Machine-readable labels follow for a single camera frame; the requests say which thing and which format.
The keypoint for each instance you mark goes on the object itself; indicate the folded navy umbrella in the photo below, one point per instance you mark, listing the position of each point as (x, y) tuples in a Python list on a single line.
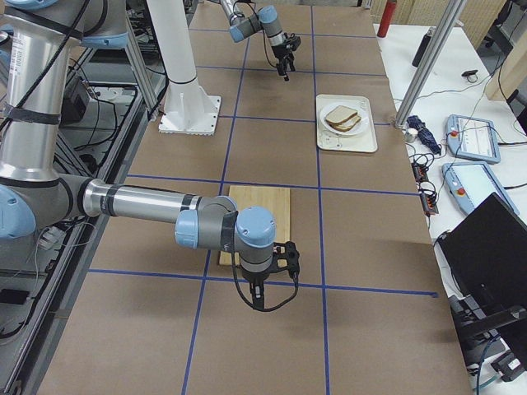
[(424, 135)]

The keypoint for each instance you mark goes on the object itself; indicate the aluminium frame post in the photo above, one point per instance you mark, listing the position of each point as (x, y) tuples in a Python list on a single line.
[(431, 54)]

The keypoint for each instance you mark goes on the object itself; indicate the teach pendant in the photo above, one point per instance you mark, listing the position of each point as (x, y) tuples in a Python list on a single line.
[(472, 138), (470, 183)]

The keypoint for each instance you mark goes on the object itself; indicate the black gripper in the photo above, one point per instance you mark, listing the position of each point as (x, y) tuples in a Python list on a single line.
[(281, 53), (255, 281)]

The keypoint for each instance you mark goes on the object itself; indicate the black water bottle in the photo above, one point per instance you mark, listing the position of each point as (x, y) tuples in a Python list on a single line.
[(423, 46)]

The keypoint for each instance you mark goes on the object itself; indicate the wooden cutting board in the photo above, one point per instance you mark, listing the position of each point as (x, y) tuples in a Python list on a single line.
[(275, 199)]

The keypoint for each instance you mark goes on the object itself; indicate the far teach pendant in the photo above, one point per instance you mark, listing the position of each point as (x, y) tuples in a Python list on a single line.
[(472, 138)]

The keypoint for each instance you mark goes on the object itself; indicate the white camera pole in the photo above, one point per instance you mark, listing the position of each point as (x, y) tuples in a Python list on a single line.
[(170, 25)]

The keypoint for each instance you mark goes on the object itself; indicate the bread slice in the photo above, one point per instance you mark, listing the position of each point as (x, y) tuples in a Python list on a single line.
[(347, 125), (340, 115)]

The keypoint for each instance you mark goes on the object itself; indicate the white round plate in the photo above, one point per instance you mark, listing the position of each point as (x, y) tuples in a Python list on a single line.
[(356, 130)]

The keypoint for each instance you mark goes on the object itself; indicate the cream bear serving tray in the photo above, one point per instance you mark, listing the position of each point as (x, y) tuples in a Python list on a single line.
[(364, 142)]

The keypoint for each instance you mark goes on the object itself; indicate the near teach pendant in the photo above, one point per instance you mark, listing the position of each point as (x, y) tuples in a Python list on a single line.
[(470, 183)]

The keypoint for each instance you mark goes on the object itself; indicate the red water bottle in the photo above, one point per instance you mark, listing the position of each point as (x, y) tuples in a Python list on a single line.
[(386, 18)]

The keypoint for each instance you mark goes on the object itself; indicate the small metal cup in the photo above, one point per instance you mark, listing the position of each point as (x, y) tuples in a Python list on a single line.
[(410, 135)]

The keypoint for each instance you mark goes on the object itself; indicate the black laptop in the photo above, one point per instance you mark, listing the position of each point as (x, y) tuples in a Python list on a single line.
[(487, 255)]

